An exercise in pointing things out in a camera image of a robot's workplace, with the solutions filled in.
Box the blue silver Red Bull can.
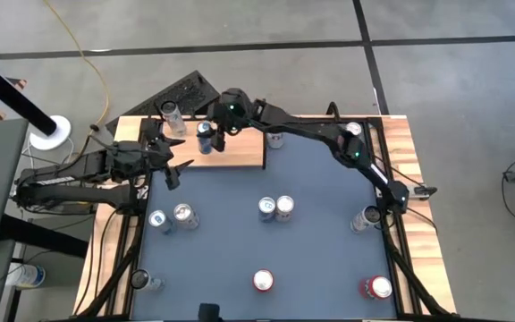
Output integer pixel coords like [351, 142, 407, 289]
[196, 120, 215, 156]
[257, 196, 277, 224]
[148, 209, 176, 236]

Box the small black hub device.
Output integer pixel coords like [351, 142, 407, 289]
[411, 183, 438, 199]

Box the black rounded object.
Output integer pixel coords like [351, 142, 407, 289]
[198, 302, 221, 322]

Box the black pole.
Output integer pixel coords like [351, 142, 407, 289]
[0, 51, 58, 138]

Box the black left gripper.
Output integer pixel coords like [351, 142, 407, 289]
[137, 133, 195, 191]

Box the white Celsius energy drink can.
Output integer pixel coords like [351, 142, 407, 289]
[350, 205, 382, 234]
[130, 268, 165, 292]

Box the yellow power cable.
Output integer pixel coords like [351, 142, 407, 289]
[42, 0, 110, 131]

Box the wooden tray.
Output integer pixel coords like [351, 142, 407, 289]
[152, 102, 268, 171]

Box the silver Diet Coke can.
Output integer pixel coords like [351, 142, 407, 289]
[274, 195, 295, 224]
[266, 131, 285, 150]
[173, 203, 200, 231]

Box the clear glass can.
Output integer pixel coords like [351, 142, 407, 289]
[159, 100, 188, 138]

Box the white bottle blue label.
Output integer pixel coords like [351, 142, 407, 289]
[4, 262, 46, 290]

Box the black desk leg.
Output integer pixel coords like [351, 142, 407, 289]
[0, 213, 89, 259]

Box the white round stand base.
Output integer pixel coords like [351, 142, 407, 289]
[29, 114, 72, 152]

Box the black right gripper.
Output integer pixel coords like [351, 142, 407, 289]
[207, 88, 261, 154]

